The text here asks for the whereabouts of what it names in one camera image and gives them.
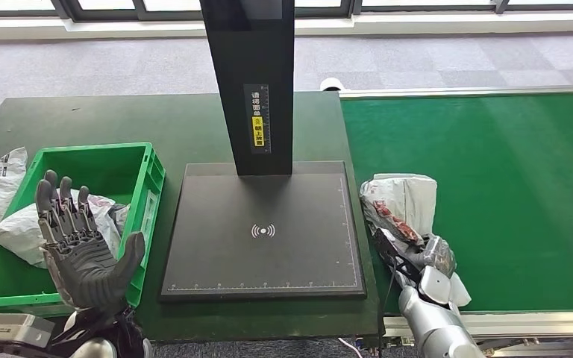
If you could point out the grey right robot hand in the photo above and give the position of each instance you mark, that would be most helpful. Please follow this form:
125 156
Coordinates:
437 254

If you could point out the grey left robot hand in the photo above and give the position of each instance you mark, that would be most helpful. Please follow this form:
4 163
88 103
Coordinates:
84 267

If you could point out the grey parcel bag red print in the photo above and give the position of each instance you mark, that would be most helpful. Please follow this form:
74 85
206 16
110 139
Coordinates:
410 197

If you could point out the plain grey parcel bag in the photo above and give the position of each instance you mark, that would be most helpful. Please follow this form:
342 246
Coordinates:
19 232

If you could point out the green conveyor belt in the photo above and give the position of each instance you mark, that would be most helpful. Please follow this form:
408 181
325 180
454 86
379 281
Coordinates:
514 197

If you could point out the green plastic crate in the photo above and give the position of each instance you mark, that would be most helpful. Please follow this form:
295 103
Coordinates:
98 168

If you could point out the white round object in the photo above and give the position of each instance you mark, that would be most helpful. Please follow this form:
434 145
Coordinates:
332 84

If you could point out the black yellow ruler label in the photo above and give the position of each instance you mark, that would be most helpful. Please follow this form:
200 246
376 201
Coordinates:
257 118

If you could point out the black scanner column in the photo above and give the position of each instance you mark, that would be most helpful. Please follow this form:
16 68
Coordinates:
252 54

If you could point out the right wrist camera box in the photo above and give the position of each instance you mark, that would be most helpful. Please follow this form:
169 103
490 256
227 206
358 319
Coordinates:
393 254

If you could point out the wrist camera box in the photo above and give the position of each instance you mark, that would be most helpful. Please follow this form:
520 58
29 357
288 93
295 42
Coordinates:
14 328
393 254

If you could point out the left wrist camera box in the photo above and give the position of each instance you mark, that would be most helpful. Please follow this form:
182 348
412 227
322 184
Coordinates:
14 328

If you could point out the aluminium conveyor frame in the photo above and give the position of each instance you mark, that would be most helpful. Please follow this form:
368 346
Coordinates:
538 323

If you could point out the black scanner base plate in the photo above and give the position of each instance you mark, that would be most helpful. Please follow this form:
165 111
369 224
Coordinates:
266 257

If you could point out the dark window frame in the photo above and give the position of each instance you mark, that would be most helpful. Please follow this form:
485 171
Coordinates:
118 16

